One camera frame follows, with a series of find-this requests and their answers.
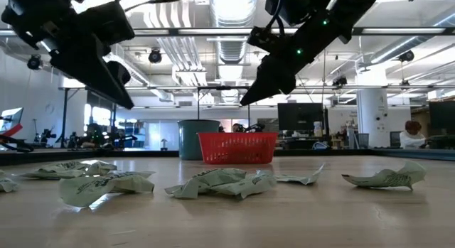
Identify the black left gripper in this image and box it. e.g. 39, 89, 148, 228
49, 36, 135, 109

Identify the black tall rack frame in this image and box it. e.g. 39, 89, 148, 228
58, 86, 118, 149

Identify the white round column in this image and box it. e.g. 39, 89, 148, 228
356, 68, 391, 149

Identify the black table edge frame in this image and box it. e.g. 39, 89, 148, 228
0, 147, 455, 167

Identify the silver ceiling air duct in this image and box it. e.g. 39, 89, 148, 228
208, 0, 259, 104

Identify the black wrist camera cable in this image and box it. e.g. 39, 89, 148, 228
123, 0, 186, 13

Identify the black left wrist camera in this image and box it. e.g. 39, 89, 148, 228
73, 1, 136, 50

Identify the black computer monitor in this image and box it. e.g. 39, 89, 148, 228
428, 100, 455, 130
277, 102, 325, 131

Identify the red bar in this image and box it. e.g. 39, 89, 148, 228
0, 123, 24, 139

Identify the red slotted plastic basket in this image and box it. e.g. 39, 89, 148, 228
197, 131, 279, 166

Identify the tilted grey screen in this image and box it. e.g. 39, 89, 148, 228
0, 107, 24, 134

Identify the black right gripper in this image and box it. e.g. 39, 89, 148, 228
240, 13, 348, 107

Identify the white sweetener packet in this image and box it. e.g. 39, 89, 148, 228
273, 163, 326, 186
58, 171, 156, 208
80, 159, 118, 176
17, 161, 87, 180
209, 169, 278, 200
0, 169, 21, 193
164, 168, 248, 200
341, 160, 427, 191

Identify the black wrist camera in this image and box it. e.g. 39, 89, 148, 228
73, 1, 136, 50
264, 0, 316, 28

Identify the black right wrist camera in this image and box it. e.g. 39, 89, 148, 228
264, 0, 316, 28

